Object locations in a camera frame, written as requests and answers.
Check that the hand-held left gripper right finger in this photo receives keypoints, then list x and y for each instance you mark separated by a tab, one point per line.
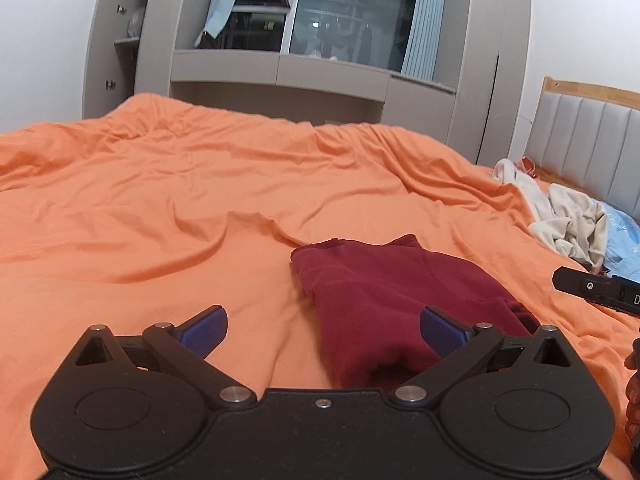
440	327

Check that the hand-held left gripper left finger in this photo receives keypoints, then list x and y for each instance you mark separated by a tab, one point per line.
205	327

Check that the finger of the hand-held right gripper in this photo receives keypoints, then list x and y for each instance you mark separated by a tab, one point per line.
585	286

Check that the dark red sweater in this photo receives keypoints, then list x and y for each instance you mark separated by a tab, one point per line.
380	290

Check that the person's right hand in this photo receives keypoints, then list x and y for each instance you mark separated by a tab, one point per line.
633	400

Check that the light blue garment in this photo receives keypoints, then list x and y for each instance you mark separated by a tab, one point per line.
622	232

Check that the cream garment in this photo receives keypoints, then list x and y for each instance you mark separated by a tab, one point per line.
570	220

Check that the orange duvet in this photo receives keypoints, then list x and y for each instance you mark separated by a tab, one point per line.
150	210

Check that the small coral cloth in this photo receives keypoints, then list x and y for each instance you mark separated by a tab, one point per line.
527	166

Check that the grey padded wooden headboard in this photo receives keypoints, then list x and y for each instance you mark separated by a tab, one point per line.
585	140

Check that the grey built-in wardrobe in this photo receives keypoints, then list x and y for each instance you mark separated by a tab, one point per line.
480	60

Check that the open grey wardrobe door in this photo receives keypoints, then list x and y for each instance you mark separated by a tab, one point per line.
102	45

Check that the long light blue curtain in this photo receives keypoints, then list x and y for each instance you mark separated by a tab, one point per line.
425	20

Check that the large window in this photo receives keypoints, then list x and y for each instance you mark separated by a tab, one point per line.
350	15

